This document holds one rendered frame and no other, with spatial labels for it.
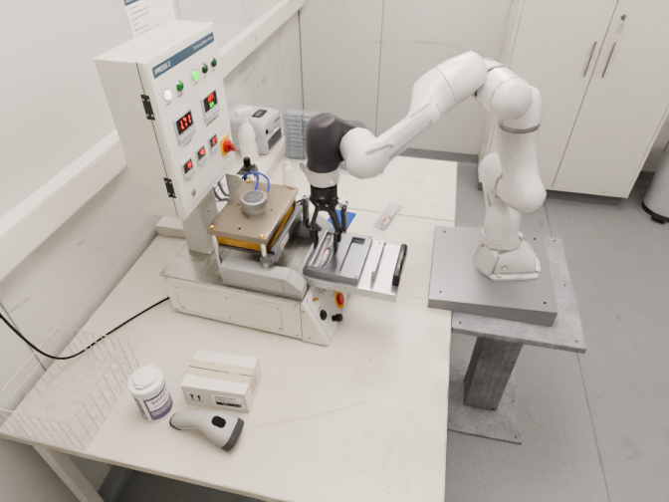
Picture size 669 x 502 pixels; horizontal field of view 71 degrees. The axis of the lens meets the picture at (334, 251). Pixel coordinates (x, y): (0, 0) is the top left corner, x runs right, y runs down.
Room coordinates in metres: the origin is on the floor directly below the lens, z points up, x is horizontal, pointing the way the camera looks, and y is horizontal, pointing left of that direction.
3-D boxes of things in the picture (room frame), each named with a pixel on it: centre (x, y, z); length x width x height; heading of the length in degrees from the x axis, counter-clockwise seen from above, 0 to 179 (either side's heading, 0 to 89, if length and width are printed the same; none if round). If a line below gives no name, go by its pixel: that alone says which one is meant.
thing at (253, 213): (1.17, 0.26, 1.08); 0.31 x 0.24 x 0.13; 164
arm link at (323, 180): (1.10, 0.04, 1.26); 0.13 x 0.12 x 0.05; 165
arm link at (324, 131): (1.10, -0.01, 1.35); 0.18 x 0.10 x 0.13; 104
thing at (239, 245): (1.15, 0.23, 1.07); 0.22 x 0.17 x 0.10; 164
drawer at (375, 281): (1.05, -0.06, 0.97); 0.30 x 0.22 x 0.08; 74
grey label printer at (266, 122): (2.14, 0.40, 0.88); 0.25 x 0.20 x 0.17; 71
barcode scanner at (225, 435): (0.62, 0.34, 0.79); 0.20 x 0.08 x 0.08; 77
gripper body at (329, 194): (1.08, 0.03, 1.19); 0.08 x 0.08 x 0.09
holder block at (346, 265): (1.07, -0.01, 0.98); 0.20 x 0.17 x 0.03; 164
